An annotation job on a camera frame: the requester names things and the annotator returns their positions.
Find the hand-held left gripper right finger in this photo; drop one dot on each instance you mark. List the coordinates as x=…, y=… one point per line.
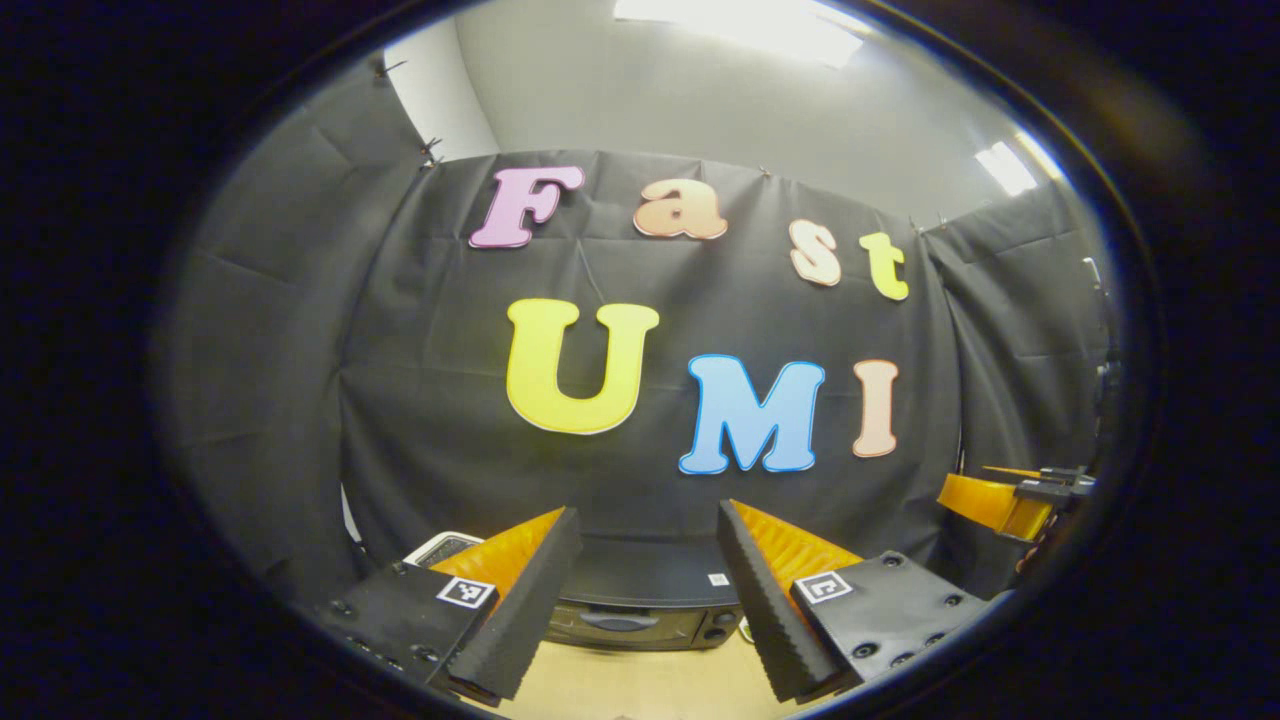
x=765, y=610

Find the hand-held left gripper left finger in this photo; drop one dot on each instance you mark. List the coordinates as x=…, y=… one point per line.
x=525, y=610

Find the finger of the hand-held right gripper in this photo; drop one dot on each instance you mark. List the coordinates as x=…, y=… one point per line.
x=985, y=500
x=1060, y=472

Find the black electric oven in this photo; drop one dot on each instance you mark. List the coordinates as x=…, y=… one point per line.
x=650, y=575

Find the white toaster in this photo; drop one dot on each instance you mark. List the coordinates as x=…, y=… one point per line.
x=445, y=548

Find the small ceiling light panel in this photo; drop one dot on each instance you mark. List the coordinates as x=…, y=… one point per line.
x=1010, y=165

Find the black backdrop cloth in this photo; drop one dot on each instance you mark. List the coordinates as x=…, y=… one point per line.
x=420, y=350

